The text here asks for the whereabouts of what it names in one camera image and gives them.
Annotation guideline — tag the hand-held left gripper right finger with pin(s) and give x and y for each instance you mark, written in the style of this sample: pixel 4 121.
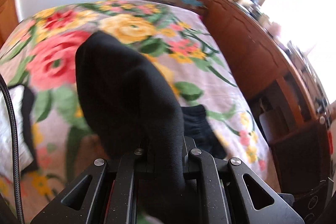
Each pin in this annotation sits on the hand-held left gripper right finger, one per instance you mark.
pixel 204 174

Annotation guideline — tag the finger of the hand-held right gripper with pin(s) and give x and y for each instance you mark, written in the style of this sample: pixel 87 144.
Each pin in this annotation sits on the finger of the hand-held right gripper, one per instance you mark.
pixel 302 158

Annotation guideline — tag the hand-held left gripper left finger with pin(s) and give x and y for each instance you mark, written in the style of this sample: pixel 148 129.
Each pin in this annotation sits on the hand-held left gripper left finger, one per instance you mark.
pixel 128 170

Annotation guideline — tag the black pants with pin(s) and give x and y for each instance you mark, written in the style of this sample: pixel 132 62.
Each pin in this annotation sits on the black pants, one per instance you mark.
pixel 126 98

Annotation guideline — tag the white patterned cloth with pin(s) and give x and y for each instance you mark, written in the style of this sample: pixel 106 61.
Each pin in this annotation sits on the white patterned cloth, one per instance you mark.
pixel 8 121

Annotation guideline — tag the long wooden cabinet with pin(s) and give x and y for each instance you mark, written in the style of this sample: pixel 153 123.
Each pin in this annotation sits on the long wooden cabinet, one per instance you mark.
pixel 244 37

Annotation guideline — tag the floral blanket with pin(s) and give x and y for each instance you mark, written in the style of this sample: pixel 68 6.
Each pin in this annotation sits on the floral blanket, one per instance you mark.
pixel 131 27

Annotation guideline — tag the wooden framed window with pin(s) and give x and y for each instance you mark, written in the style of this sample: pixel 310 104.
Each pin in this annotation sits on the wooden framed window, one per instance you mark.
pixel 296 3

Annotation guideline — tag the teal cloth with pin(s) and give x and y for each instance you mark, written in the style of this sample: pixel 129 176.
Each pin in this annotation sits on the teal cloth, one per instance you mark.
pixel 191 1

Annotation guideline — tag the wooden panel door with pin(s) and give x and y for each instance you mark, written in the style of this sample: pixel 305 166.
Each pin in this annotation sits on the wooden panel door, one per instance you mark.
pixel 6 11

